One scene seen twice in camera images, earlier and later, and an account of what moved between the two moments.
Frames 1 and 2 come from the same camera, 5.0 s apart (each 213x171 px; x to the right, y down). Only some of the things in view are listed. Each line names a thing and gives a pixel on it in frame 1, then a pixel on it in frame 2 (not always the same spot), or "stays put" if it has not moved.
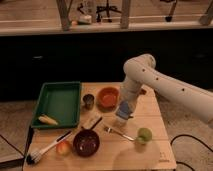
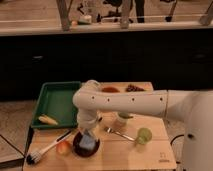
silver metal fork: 111,130 stays put
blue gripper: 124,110 -> 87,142
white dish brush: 33,156 stays put
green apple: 144,135 stays put
